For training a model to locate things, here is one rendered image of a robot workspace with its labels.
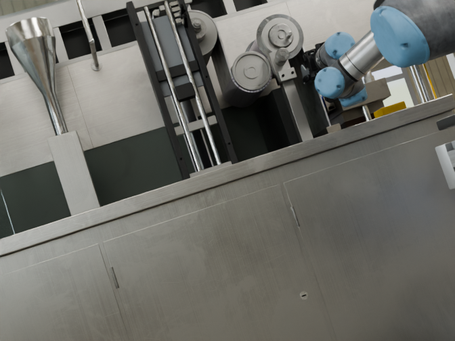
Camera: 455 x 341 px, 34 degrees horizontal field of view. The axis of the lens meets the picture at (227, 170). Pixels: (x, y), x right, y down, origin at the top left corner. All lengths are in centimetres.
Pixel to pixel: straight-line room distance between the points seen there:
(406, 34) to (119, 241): 94
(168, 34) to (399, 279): 94
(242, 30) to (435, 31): 138
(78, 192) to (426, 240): 101
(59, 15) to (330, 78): 112
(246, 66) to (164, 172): 50
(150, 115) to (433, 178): 99
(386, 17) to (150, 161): 135
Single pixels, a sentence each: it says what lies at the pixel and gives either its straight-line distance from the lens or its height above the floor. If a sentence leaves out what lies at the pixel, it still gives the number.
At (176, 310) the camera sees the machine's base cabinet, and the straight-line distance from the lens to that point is 190.
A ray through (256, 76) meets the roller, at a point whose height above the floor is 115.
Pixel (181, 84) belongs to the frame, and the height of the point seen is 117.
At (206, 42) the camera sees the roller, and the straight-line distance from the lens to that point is 227.
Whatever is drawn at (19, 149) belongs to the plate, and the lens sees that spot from 254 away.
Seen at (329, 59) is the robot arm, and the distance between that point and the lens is 201.
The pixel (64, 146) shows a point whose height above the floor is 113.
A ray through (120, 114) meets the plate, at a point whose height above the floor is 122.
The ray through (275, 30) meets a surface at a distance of 228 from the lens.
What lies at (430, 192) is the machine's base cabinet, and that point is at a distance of 206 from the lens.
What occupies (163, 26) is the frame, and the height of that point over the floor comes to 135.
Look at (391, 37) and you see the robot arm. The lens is 134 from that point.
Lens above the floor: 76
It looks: 4 degrees up
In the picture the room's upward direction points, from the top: 18 degrees counter-clockwise
